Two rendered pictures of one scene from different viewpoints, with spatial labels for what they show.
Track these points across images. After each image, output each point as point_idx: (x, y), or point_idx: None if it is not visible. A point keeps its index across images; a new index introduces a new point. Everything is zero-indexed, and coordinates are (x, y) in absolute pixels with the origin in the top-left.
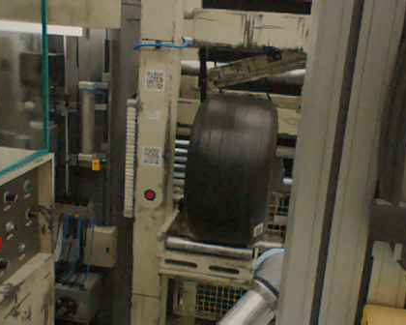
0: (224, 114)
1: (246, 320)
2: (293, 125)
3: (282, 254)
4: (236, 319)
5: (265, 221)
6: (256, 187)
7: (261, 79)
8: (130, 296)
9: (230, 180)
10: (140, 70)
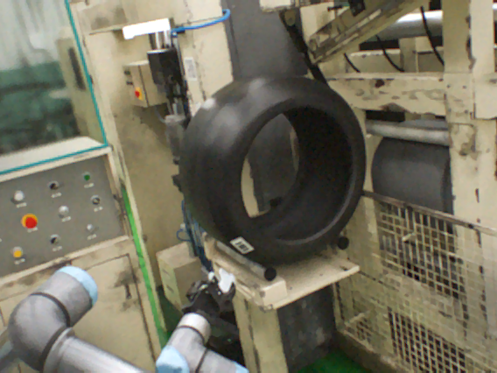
0: (210, 104)
1: (5, 333)
2: (437, 100)
3: (56, 274)
4: (3, 329)
5: (253, 236)
6: (208, 193)
7: (423, 33)
8: (320, 299)
9: (192, 183)
10: (182, 59)
